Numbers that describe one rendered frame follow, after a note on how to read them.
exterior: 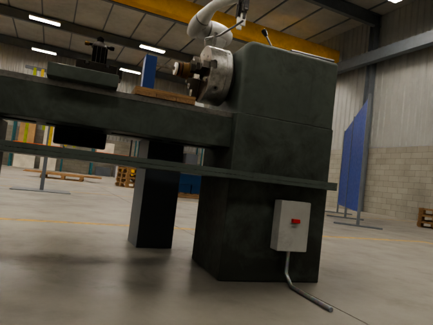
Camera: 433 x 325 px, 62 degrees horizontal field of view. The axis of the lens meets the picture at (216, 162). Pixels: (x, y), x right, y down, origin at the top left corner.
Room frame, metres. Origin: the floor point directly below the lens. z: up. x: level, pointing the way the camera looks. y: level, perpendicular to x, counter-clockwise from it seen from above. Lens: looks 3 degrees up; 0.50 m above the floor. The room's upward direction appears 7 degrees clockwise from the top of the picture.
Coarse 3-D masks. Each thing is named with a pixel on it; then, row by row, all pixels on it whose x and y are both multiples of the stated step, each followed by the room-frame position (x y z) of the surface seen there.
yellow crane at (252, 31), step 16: (112, 0) 11.58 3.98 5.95; (128, 0) 11.45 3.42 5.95; (144, 0) 11.64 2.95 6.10; (160, 0) 11.86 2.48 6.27; (176, 0) 12.07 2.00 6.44; (176, 16) 12.23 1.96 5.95; (192, 16) 12.34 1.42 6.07; (224, 16) 12.84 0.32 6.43; (240, 32) 13.13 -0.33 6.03; (256, 32) 13.41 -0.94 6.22; (272, 32) 13.69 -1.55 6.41; (288, 48) 14.02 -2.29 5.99; (304, 48) 14.34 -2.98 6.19; (320, 48) 14.67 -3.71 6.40
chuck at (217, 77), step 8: (208, 48) 1.94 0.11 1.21; (216, 48) 1.93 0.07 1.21; (200, 56) 2.07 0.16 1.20; (208, 56) 1.93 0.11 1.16; (216, 56) 1.88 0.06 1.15; (224, 56) 1.90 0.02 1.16; (216, 64) 1.87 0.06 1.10; (224, 64) 1.88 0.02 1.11; (208, 72) 1.89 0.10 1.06; (216, 72) 1.87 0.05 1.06; (224, 72) 1.88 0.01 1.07; (208, 80) 1.87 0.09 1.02; (216, 80) 1.88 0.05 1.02; (224, 80) 1.89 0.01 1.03; (200, 88) 1.99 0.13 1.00; (208, 88) 1.90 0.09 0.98; (200, 96) 1.98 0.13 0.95; (208, 96) 1.94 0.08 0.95; (216, 96) 1.94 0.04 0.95
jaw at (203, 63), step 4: (204, 60) 1.87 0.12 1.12; (192, 64) 1.92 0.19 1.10; (196, 64) 1.91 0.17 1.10; (200, 64) 1.90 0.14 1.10; (204, 64) 1.87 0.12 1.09; (208, 64) 1.88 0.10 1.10; (212, 64) 1.87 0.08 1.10; (192, 68) 1.92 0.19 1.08; (196, 68) 1.90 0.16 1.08; (200, 68) 1.89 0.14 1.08; (204, 68) 1.89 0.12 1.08; (208, 68) 1.88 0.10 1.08; (192, 72) 1.95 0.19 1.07; (196, 72) 1.94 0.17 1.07; (200, 72) 1.94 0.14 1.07; (204, 72) 1.94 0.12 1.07
